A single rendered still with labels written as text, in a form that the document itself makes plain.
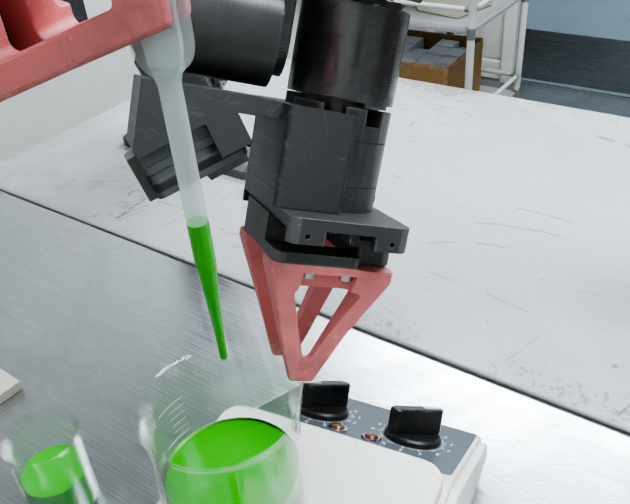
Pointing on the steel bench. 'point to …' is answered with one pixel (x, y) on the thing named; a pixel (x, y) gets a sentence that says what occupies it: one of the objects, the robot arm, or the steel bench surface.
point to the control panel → (455, 444)
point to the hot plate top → (365, 472)
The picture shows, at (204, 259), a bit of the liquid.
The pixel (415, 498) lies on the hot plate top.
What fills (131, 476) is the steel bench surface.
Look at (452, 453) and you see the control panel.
